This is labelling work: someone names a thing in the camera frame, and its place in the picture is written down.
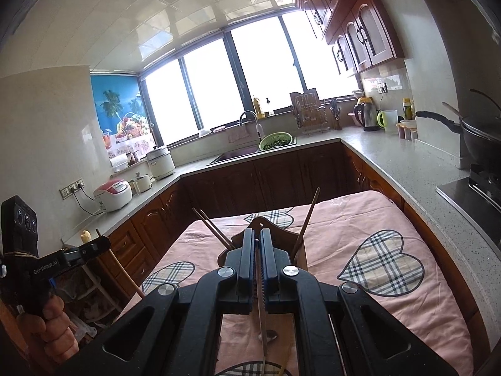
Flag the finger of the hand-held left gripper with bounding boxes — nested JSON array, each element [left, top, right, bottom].
[[63, 238, 112, 268]]

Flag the green colander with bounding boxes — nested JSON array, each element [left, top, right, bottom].
[[259, 132, 294, 153]]

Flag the knife block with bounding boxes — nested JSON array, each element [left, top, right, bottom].
[[330, 99, 343, 131]]

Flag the paper towel roll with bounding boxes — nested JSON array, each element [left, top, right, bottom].
[[110, 153, 130, 173]]

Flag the steel electric kettle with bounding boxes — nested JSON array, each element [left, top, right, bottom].
[[349, 97, 386, 132]]

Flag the beach and fruit poster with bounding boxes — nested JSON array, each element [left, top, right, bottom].
[[91, 74, 157, 161]]

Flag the white wall outlet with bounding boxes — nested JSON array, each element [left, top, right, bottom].
[[59, 180, 85, 198]]

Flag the wooden utensil holder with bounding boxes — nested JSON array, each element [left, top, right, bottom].
[[217, 216, 310, 279]]

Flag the spice jars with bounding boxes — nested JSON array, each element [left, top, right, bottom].
[[395, 119, 419, 142]]

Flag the large white cooker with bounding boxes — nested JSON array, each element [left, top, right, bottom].
[[146, 145, 176, 181]]

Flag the person's left hand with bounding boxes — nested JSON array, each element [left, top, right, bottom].
[[16, 294, 79, 366]]

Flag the kitchen sink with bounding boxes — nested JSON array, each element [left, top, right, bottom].
[[207, 145, 298, 166]]

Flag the light wooden shelf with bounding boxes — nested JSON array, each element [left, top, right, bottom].
[[59, 243, 130, 345]]

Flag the pink and white rice cooker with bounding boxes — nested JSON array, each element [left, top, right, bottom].
[[93, 178, 134, 213]]

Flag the kitchen window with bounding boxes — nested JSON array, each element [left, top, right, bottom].
[[139, 10, 361, 147]]

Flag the cutting board rack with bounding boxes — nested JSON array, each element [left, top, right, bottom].
[[290, 89, 329, 136]]

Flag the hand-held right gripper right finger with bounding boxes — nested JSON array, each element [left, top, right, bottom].
[[260, 228, 458, 376]]

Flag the gas stove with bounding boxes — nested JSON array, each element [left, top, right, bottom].
[[436, 164, 501, 239]]

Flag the brown wooden chopstick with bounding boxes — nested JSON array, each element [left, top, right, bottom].
[[200, 210, 237, 249], [96, 229, 143, 300], [293, 187, 322, 258], [193, 207, 232, 251]]

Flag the black power cable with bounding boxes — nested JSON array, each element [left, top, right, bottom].
[[72, 192, 104, 217]]

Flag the white cup with green handle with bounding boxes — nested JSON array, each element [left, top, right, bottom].
[[377, 110, 399, 134]]

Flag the small white pot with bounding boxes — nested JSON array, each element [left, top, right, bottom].
[[131, 172, 153, 194]]

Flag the pink heart-print tablecloth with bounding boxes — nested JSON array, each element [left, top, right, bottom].
[[113, 190, 474, 376]]

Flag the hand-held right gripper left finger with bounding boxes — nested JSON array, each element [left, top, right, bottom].
[[76, 228, 257, 376]]

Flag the chrome faucet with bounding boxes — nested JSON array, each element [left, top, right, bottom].
[[239, 110, 264, 144]]

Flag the wooden upper cabinets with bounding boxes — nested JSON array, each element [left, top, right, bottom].
[[293, 0, 405, 79]]

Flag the black wok with lid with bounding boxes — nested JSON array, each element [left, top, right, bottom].
[[416, 89, 501, 171]]

